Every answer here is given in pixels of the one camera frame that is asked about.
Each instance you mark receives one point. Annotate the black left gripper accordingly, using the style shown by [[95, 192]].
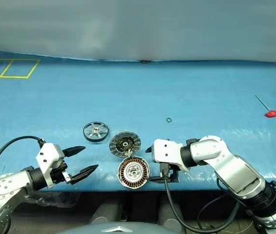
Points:
[[57, 174]]

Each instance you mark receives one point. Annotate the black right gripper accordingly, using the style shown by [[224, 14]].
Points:
[[174, 175]]

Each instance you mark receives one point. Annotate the motor stator with copper windings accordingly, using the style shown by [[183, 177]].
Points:
[[133, 172]]

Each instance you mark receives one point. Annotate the silver spoked pulley wheel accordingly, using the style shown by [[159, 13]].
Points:
[[96, 131]]

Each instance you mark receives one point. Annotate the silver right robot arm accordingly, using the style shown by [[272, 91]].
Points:
[[238, 170]]

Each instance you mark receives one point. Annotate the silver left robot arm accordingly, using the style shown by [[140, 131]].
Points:
[[1, 190]]

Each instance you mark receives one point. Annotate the clear crumpled plastic bag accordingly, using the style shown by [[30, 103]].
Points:
[[45, 198]]

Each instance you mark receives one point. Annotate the dark grey rounded robot leg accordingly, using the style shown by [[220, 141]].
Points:
[[106, 214], [171, 214]]

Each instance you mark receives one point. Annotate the blue table cover sheet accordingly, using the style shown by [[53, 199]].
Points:
[[128, 97]]

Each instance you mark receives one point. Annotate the grey robot torso with logo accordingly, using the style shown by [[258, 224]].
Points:
[[118, 229]]

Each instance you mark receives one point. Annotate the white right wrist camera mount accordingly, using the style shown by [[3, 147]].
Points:
[[167, 151]]

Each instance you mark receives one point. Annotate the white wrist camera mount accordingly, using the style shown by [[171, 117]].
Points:
[[46, 153], [167, 151]]

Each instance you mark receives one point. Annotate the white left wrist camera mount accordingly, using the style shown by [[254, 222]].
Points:
[[46, 153]]

